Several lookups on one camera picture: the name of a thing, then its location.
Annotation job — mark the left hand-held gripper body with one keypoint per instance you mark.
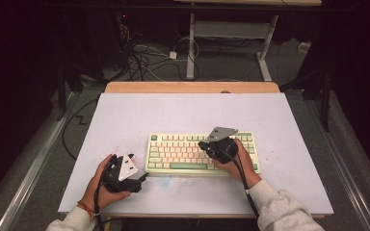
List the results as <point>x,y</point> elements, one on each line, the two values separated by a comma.
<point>122,183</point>

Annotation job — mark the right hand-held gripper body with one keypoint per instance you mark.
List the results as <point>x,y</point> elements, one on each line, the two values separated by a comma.
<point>223,149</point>

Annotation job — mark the cream green pink keyboard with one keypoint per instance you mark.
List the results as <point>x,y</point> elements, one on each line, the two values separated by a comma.
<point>176,154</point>

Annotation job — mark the person's left hand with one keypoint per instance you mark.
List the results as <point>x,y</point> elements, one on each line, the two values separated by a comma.
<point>104,195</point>

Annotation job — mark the person's right hand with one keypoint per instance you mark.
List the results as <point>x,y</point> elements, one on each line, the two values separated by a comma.
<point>241,166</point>

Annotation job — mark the white table cover board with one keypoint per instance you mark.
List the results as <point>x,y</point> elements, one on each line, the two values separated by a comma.
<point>189,112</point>

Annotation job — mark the wooden table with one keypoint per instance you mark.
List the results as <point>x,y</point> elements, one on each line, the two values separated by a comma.
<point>189,87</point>

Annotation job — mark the black metal stand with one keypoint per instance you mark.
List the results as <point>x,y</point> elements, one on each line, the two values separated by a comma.
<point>324,96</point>
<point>62,93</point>

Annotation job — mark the white power adapter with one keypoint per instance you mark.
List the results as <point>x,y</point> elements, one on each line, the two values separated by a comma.
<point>173,55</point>

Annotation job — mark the white power strip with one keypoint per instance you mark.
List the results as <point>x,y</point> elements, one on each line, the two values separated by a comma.
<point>303,47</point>

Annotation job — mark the metal floor rail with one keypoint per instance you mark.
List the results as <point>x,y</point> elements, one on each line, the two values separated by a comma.
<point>35,166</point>
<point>343,170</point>

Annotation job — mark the white metal desk frame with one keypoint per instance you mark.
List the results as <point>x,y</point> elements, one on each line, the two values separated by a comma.
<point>231,30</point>

